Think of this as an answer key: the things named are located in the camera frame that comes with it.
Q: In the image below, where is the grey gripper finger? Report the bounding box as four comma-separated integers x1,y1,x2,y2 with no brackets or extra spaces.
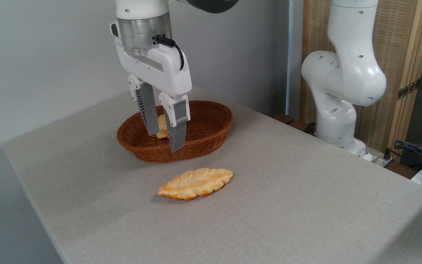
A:
159,92,190,153
128,74,159,137

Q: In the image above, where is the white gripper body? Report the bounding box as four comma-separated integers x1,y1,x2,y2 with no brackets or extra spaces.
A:
115,38,193,98

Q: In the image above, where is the large golden bread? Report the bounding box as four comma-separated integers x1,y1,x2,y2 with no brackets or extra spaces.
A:
157,168,233,201

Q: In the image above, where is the small golden bread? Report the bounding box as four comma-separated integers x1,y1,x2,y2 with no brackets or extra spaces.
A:
155,114,169,139

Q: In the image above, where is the brown wicker basket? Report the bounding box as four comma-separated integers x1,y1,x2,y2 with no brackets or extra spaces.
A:
116,100,233,163

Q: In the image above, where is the grey fabric tablecloth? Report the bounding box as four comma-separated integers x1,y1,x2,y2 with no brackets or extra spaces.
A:
0,86,422,264

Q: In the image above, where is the white vertical pole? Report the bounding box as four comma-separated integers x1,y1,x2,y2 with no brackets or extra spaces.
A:
286,0,303,120

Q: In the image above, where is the wooden rattan folding screen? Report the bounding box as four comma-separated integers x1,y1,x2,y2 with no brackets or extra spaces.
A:
301,0,422,162

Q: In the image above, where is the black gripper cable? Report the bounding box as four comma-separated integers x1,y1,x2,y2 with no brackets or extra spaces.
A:
155,35,185,71

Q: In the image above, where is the dark blue cable bundle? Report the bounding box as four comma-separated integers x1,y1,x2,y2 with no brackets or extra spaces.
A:
392,139,422,173

